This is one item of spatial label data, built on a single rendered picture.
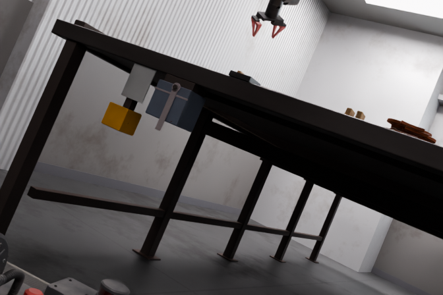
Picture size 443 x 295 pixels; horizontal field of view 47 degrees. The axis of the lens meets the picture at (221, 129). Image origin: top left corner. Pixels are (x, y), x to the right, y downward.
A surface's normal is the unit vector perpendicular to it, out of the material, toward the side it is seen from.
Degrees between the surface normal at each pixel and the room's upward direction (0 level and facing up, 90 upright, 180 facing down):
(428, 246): 90
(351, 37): 90
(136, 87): 90
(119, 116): 90
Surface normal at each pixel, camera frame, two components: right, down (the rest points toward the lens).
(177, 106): -0.46, -0.23
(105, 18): 0.79, 0.32
